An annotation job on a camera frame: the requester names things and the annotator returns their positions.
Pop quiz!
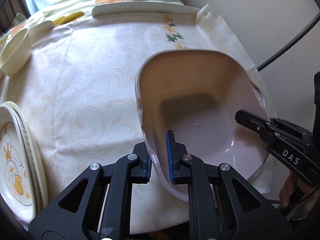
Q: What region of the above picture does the pink square bowl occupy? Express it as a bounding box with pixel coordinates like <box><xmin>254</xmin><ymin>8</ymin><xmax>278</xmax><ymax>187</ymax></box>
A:
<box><xmin>135</xmin><ymin>49</ymin><xmax>268</xmax><ymax>202</ymax></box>

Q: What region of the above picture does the white ribbed bowl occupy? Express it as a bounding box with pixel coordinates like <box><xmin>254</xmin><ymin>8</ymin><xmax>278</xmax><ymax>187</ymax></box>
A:
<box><xmin>1</xmin><ymin>29</ymin><xmax>31</xmax><ymax>76</ymax></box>

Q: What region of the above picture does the duck cartoon plate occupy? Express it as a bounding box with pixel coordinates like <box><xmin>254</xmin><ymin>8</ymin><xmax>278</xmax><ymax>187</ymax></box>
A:
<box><xmin>1</xmin><ymin>105</ymin><xmax>36</xmax><ymax>224</ymax></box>

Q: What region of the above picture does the person's right hand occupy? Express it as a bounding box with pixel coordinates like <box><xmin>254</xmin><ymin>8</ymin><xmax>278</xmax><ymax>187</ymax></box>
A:
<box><xmin>279</xmin><ymin>171</ymin><xmax>315</xmax><ymax>207</ymax></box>

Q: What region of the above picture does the white plate under stack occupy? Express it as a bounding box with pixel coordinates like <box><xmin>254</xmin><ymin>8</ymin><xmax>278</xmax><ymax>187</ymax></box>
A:
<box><xmin>4</xmin><ymin>101</ymin><xmax>48</xmax><ymax>213</ymax></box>

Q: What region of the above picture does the cream floral tablecloth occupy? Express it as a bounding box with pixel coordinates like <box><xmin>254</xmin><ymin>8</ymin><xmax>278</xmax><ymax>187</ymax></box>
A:
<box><xmin>0</xmin><ymin>4</ymin><xmax>278</xmax><ymax>235</ymax></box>

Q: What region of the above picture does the white rectangular tray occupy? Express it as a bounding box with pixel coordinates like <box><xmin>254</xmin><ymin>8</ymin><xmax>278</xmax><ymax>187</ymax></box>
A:
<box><xmin>92</xmin><ymin>1</ymin><xmax>200</xmax><ymax>17</ymax></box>

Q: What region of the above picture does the floral striped quilt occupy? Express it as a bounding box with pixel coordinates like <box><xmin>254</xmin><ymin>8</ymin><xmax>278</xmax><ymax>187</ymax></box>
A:
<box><xmin>1</xmin><ymin>0</ymin><xmax>183</xmax><ymax>45</ymax></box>

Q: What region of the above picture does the brown curtain left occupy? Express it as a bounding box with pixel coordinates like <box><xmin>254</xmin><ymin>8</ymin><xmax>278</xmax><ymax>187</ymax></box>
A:
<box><xmin>1</xmin><ymin>0</ymin><xmax>30</xmax><ymax>35</ymax></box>

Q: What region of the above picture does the black cable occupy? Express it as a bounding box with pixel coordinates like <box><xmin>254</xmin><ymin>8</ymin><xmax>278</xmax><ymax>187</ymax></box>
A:
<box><xmin>256</xmin><ymin>11</ymin><xmax>320</xmax><ymax>72</ymax></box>

